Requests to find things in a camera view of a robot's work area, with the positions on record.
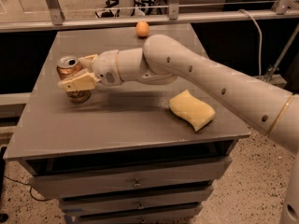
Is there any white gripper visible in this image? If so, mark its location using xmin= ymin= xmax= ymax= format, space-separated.
xmin=58 ymin=49 xmax=122 ymax=92

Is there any orange soda can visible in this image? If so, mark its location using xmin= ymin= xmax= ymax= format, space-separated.
xmin=56 ymin=56 xmax=91 ymax=104

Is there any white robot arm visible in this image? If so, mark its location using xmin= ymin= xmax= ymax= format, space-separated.
xmin=57 ymin=35 xmax=299 ymax=224

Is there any orange ball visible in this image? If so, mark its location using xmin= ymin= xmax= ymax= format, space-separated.
xmin=135 ymin=21 xmax=150 ymax=37

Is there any grey drawer cabinet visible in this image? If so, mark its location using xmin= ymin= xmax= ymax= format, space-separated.
xmin=5 ymin=28 xmax=249 ymax=224

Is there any yellow sponge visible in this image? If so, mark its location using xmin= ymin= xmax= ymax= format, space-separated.
xmin=169 ymin=90 xmax=216 ymax=132

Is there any black floor cable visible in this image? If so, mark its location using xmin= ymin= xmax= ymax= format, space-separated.
xmin=3 ymin=175 xmax=52 ymax=203

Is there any white cable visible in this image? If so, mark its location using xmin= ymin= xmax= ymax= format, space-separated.
xmin=238 ymin=8 xmax=263 ymax=78

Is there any metal railing frame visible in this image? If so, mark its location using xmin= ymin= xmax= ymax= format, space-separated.
xmin=0 ymin=0 xmax=299 ymax=32

